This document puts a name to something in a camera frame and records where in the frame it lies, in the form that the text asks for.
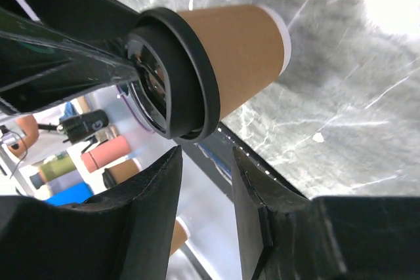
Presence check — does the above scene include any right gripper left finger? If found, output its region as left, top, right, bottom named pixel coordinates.
left=65, top=146, right=182, bottom=279

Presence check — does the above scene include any brown paper cup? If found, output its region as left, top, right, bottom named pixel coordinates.
left=179, top=5, right=291, bottom=119

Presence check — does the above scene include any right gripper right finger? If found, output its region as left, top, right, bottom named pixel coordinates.
left=232, top=148, right=309, bottom=279

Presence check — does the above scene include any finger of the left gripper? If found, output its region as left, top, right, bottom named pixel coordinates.
left=1, top=0, right=139, bottom=37
left=1, top=9, right=139, bottom=115

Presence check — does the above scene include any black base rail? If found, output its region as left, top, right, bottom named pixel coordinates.
left=175, top=123, right=303, bottom=199

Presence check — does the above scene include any black plastic cup lid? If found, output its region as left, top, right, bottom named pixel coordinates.
left=127, top=7, right=221, bottom=142

